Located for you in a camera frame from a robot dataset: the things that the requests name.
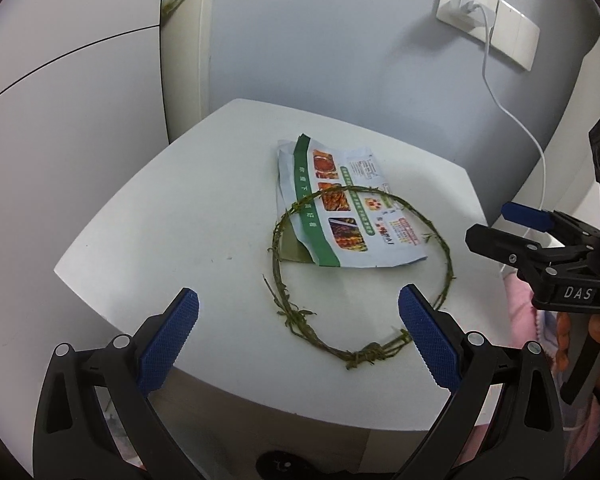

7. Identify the white wall socket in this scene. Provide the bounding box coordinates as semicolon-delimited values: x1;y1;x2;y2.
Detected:
436;0;498;41

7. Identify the white charger plug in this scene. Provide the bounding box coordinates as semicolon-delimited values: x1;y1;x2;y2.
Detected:
455;0;484;20

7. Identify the pink blue bedding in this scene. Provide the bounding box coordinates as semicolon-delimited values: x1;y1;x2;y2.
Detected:
504;273;600;471

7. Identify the white bedside cabinet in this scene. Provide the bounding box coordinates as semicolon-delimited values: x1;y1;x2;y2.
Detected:
55;100;510;430

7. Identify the beige door frame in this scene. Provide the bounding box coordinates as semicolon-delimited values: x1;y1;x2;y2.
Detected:
160;0;213;141

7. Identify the white charger cable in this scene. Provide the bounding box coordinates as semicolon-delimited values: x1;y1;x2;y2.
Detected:
481;4;549;241

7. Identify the green food flyer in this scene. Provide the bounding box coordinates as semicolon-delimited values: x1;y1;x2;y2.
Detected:
276;134;427;269

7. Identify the green twig wreath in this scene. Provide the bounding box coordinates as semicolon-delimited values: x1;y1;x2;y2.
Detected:
263;184;455;370

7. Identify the white wall switch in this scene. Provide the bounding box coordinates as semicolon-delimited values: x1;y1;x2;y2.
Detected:
491;0;540;72

